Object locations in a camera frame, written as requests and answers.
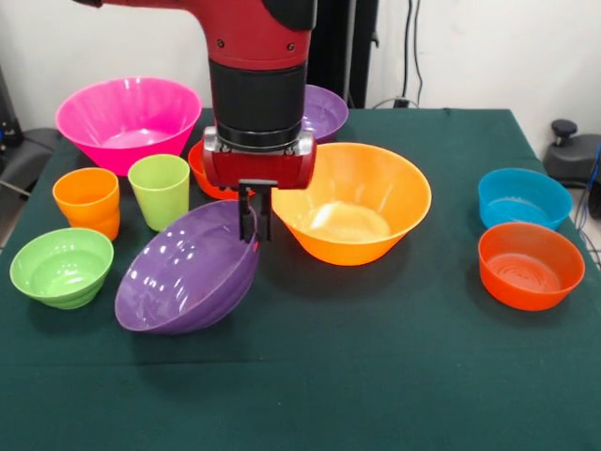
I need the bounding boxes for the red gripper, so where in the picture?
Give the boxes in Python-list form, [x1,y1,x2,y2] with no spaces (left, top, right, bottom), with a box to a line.
[201,126,317,243]

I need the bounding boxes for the purple bowl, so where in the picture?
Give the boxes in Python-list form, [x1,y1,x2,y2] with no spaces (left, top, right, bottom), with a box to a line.
[114,199,261,335]
[300,84,349,145]

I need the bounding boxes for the green cup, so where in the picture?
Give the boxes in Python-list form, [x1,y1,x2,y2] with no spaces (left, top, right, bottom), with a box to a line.
[127,153,192,233]

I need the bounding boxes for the large orange bowl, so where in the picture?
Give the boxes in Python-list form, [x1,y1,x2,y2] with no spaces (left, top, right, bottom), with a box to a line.
[270,142,433,267]

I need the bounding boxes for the small red bowl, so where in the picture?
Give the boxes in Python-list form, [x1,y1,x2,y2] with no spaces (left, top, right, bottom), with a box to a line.
[477,222,586,312]
[187,140,257,201]

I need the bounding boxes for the orange cup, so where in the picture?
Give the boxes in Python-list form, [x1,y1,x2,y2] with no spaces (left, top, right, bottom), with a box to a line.
[52,167,121,241]

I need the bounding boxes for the large pink bowl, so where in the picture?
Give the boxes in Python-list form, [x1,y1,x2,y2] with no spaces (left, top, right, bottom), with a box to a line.
[54,76,204,178]

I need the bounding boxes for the dark green tablecloth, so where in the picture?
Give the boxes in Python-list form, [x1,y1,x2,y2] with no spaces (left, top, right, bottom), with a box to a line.
[0,107,601,451]

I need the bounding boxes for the small green bowl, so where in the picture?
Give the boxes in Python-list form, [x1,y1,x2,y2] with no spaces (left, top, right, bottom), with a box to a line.
[8,227,116,310]

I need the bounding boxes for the grey floor stand base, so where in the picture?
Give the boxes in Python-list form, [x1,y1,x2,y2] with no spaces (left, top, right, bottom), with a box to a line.
[0,126,58,198]
[544,119,601,189]

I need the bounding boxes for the small blue bowl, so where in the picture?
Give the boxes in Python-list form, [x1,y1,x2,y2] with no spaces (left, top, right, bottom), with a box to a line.
[477,167,574,231]

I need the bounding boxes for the black equipment case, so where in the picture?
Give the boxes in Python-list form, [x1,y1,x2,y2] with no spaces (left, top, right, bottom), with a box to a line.
[0,65,24,148]

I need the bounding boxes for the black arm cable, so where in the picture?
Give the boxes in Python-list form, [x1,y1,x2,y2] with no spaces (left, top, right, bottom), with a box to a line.
[401,0,414,101]
[411,0,424,108]

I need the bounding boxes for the blue cable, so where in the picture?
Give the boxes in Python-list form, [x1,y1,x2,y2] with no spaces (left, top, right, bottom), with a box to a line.
[575,140,601,264]

